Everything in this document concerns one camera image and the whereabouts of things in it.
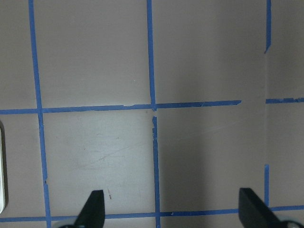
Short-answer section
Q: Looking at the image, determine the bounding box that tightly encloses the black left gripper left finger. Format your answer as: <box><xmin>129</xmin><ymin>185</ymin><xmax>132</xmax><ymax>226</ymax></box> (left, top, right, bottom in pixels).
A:
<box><xmin>55</xmin><ymin>190</ymin><xmax>105</xmax><ymax>228</ymax></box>

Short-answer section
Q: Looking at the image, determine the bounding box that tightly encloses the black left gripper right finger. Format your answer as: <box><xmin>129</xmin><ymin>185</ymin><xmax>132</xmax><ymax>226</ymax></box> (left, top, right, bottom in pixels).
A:
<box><xmin>238</xmin><ymin>188</ymin><xmax>303</xmax><ymax>228</ymax></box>

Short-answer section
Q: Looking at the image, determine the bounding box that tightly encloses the white paper tray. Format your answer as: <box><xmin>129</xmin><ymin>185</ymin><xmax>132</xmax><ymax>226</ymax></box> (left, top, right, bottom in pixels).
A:
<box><xmin>0</xmin><ymin>122</ymin><xmax>9</xmax><ymax>213</ymax></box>

